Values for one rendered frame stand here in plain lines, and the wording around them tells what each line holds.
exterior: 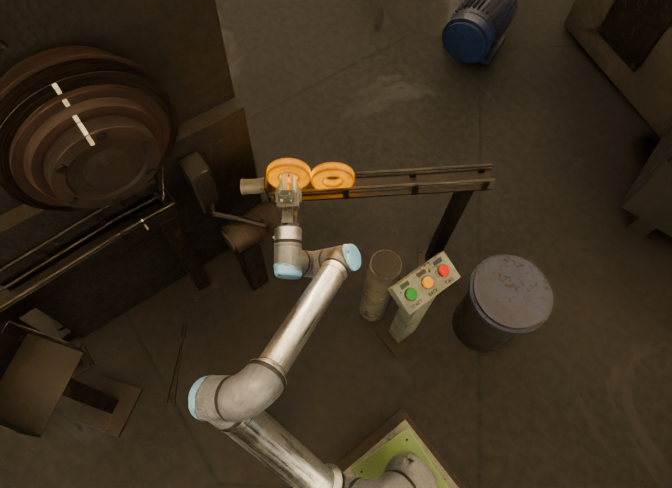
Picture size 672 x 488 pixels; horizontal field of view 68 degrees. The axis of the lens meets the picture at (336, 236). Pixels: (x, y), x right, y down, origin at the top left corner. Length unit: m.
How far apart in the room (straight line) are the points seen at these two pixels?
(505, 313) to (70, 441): 1.79
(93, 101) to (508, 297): 1.52
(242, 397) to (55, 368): 0.72
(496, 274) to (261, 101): 1.66
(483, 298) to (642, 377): 0.94
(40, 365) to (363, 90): 2.13
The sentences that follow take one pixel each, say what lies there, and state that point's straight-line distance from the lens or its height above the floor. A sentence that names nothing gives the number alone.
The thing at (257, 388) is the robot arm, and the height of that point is 0.92.
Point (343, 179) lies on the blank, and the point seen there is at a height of 0.74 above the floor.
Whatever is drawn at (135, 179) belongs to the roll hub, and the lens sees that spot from 1.50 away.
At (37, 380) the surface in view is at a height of 0.60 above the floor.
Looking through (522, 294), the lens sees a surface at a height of 0.43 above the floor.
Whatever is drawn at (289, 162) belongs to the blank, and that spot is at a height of 0.81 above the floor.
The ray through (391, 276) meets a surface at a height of 0.52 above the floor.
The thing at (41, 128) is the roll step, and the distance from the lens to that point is 1.35.
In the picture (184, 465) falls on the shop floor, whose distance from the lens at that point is 2.27.
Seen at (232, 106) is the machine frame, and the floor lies 0.87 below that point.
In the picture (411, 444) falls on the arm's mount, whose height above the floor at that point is 0.41.
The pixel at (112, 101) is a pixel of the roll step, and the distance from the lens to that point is 1.36.
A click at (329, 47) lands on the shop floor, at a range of 3.27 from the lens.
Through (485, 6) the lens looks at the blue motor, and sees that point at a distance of 3.15.
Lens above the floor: 2.20
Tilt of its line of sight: 63 degrees down
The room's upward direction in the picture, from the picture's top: 4 degrees clockwise
